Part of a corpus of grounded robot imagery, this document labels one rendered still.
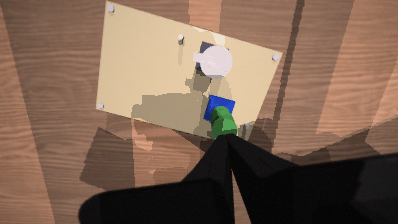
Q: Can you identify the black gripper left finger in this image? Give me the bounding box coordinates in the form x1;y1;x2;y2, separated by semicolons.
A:
78;134;235;224

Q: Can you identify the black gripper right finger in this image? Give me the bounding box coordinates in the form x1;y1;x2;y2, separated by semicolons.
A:
226;133;398;224

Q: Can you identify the beige board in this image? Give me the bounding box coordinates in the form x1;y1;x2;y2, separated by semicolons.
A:
96;0;283;141

